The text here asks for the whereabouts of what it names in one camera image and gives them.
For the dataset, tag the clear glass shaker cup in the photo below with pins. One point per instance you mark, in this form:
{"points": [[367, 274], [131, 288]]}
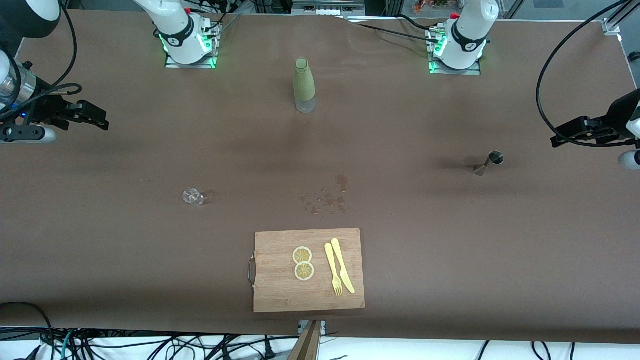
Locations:
{"points": [[193, 197]]}

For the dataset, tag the yellow plastic fork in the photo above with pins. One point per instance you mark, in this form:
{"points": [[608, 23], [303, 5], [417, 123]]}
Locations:
{"points": [[331, 265]]}

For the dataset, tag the spilled liquid puddle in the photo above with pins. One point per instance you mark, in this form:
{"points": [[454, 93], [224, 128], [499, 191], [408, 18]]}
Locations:
{"points": [[327, 201]]}

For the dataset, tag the green sleeved glass bottle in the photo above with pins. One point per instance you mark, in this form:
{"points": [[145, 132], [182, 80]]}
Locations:
{"points": [[304, 82]]}

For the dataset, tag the steel jigger measuring cup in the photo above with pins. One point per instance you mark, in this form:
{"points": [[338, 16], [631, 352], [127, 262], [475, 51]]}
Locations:
{"points": [[490, 162]]}

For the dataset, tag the brown table cover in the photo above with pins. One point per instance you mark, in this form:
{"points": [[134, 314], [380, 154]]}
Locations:
{"points": [[150, 150]]}

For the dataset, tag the yellow plastic knife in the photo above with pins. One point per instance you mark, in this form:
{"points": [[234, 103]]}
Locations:
{"points": [[341, 265]]}

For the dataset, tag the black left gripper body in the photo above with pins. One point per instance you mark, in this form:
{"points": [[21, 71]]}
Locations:
{"points": [[611, 121]]}

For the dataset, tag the wooden cutting board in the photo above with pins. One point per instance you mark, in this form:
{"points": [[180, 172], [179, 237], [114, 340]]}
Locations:
{"points": [[310, 295]]}

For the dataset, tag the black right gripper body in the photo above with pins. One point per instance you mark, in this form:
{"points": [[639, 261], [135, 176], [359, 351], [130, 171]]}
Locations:
{"points": [[46, 108]]}

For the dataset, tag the aluminium corner bracket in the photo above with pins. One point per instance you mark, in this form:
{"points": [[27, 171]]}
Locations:
{"points": [[612, 26]]}

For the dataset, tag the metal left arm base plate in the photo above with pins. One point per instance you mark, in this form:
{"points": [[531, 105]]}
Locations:
{"points": [[435, 67]]}

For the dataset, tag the lemon slice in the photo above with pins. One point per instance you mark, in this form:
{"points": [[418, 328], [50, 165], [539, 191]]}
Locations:
{"points": [[304, 271], [302, 255]]}

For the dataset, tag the wooden post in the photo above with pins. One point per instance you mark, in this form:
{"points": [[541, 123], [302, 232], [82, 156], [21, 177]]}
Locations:
{"points": [[307, 345]]}

